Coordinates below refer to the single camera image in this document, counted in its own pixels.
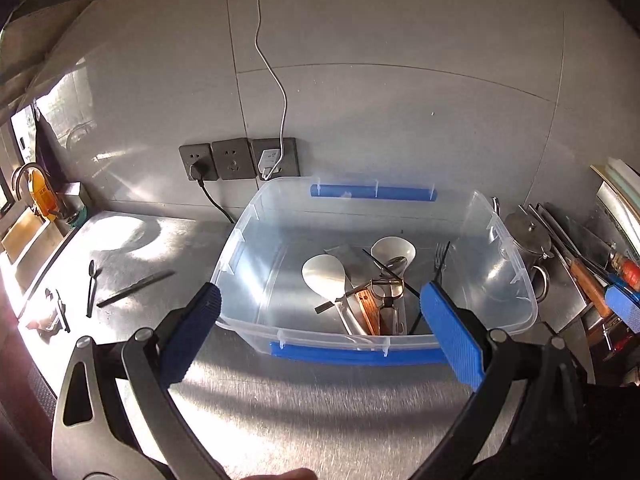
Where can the dark hanging cloth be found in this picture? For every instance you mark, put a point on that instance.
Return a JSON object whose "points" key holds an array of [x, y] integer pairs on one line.
{"points": [[47, 145]]}

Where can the long flat metal bar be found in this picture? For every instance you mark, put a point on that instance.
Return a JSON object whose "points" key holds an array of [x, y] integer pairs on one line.
{"points": [[135, 288]]}

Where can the grey wall socket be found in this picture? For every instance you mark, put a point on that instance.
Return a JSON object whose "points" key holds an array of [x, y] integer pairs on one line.
{"points": [[231, 159], [197, 152], [290, 157]]}

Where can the white deep ladle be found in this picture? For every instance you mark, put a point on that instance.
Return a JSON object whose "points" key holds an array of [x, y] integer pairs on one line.
{"points": [[392, 249]]}

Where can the metal sink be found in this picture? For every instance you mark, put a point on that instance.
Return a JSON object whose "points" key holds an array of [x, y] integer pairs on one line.
{"points": [[27, 237]]}

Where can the metal kettle with lid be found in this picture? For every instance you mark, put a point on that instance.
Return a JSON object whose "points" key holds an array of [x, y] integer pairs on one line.
{"points": [[525, 232]]}

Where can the white rice paddle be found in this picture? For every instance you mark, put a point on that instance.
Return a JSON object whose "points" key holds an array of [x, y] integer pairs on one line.
{"points": [[322, 275]]}

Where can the black chopstick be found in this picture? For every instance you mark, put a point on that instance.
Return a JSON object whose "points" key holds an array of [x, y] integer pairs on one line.
{"points": [[380, 261]]}

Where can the small black utensil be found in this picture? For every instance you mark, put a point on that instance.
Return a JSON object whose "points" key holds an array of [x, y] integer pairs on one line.
{"points": [[62, 310]]}

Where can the metal peeler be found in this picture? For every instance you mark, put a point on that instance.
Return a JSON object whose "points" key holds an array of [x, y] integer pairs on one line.
{"points": [[387, 291]]}

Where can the white charger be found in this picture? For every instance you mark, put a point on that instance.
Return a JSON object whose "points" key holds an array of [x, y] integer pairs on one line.
{"points": [[269, 164]]}

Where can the yellow dish soap bottle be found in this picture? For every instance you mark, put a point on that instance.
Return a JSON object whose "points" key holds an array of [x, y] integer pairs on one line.
{"points": [[42, 195]]}

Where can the small metal spoon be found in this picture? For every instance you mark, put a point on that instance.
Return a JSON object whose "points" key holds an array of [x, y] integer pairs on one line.
{"points": [[92, 270]]}

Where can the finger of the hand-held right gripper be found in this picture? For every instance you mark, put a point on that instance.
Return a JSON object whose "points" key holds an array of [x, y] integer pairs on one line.
{"points": [[624, 306]]}

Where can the metal fork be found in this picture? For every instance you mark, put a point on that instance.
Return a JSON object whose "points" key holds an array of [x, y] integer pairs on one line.
{"points": [[440, 255]]}

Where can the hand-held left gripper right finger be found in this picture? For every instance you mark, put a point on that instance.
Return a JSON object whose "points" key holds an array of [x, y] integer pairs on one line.
{"points": [[452, 335]]}

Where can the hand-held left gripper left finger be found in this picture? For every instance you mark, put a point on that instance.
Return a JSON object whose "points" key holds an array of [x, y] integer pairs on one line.
{"points": [[192, 330]]}

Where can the metal faucet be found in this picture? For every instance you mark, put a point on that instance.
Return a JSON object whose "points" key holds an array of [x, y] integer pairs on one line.
{"points": [[25, 170]]}

